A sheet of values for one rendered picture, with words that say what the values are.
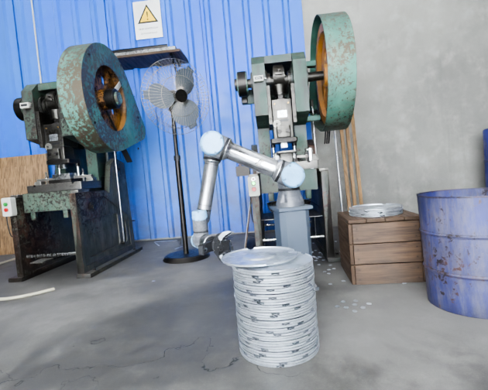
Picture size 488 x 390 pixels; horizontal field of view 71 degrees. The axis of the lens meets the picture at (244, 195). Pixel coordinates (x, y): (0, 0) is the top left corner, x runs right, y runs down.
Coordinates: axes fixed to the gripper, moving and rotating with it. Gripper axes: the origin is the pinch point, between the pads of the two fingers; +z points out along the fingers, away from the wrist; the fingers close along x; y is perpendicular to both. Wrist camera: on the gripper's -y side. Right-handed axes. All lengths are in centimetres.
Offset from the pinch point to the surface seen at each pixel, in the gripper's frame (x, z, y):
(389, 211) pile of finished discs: -7, 19, 90
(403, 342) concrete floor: 31, 57, 32
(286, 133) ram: -61, -61, 94
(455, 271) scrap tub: 13, 61, 66
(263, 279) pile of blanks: 3.0, 36.5, -11.9
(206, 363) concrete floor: 32.7, 18.7, -25.4
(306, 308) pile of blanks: 14.5, 41.9, 0.9
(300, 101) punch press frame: -82, -52, 101
